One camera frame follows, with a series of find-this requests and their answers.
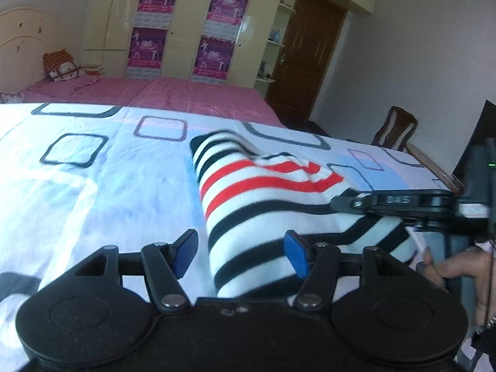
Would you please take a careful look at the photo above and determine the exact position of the wooden bed frame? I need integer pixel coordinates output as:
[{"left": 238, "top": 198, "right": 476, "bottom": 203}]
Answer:
[{"left": 405, "top": 143, "right": 464, "bottom": 195}]

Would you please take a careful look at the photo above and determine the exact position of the silver wrist bracelet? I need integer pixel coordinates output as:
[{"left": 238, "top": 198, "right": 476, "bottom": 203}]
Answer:
[{"left": 476, "top": 315, "right": 496, "bottom": 334}]

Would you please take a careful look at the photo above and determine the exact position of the dark wooden chair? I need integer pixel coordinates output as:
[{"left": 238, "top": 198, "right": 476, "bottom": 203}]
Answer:
[{"left": 372, "top": 105, "right": 419, "bottom": 152}]

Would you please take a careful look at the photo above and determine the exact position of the cream wardrobe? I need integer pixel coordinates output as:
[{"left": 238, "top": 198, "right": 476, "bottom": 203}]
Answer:
[{"left": 81, "top": 0, "right": 384, "bottom": 94}]

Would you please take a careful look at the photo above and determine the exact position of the person's right hand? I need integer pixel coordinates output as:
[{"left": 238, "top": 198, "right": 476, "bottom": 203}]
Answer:
[{"left": 416, "top": 246, "right": 496, "bottom": 327}]

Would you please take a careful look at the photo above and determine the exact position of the pink bed sheet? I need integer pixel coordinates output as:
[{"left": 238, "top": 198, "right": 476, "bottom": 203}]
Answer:
[{"left": 19, "top": 75, "right": 287, "bottom": 128}]

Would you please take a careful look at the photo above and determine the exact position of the white sheet with square print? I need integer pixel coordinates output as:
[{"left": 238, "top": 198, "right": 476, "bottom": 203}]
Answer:
[{"left": 0, "top": 101, "right": 454, "bottom": 372}]

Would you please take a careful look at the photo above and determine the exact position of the red black striped white sweater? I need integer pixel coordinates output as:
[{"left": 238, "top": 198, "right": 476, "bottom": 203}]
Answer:
[{"left": 189, "top": 130, "right": 431, "bottom": 300}]

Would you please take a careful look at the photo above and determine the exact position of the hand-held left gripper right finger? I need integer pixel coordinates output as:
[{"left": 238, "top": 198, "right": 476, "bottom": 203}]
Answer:
[{"left": 284, "top": 230, "right": 411, "bottom": 311}]

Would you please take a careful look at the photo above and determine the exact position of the cream wooden headboard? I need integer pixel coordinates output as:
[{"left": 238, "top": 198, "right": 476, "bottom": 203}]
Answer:
[{"left": 0, "top": 7, "right": 55, "bottom": 94}]

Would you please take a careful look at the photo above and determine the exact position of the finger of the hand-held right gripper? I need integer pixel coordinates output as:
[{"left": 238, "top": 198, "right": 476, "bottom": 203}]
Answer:
[{"left": 329, "top": 190, "right": 457, "bottom": 218}]

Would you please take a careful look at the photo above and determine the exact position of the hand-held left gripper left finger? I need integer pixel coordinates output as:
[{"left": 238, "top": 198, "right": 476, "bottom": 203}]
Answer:
[{"left": 73, "top": 228, "right": 199, "bottom": 312}]

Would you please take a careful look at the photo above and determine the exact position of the brown wooden door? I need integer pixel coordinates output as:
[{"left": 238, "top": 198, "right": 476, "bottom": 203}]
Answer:
[{"left": 265, "top": 0, "right": 348, "bottom": 125}]

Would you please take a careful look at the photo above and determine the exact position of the orange white patterned pillow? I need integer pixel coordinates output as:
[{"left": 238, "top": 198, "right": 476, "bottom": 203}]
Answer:
[{"left": 42, "top": 48, "right": 83, "bottom": 83}]

